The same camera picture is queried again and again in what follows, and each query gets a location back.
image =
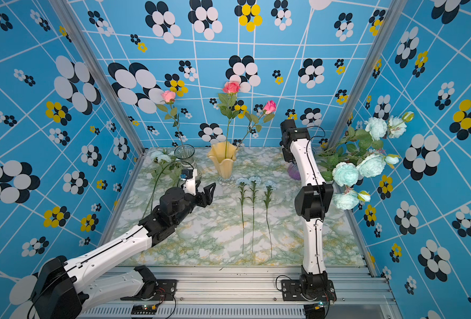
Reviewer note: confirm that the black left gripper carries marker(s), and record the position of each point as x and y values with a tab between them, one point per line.
208	196

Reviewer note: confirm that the yellow beige vase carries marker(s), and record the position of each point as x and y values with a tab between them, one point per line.
223	155

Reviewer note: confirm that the clear ribbed glass vase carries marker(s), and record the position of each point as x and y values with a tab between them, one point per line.
185	155

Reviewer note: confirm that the purple tinted glass vase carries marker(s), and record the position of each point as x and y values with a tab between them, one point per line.
294	172

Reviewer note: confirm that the light blue peony bouquet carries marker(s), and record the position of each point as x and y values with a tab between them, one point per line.
360	154

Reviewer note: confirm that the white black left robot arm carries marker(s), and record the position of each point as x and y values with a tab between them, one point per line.
66	288

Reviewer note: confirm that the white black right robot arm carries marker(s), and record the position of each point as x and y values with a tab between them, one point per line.
311	204

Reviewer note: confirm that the red rose stem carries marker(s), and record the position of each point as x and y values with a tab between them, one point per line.
228	102

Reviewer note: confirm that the small pink rose stem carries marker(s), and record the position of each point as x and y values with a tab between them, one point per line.
255	121

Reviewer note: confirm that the green circuit board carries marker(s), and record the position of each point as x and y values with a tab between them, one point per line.
144	309

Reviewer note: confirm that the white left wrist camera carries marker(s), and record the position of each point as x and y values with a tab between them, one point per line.
188	180

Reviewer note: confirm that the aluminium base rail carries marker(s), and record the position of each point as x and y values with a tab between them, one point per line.
253	292

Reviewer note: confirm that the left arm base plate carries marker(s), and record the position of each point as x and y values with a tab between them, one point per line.
164	290

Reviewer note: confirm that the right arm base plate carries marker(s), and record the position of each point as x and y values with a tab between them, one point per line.
295	291

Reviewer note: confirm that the aluminium frame post right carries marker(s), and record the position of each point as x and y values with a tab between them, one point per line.
377	47

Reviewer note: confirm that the aluminium frame post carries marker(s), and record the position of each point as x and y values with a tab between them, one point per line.
377	47
65	15

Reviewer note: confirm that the aluminium frame post left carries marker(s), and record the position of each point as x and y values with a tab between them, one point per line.
65	15

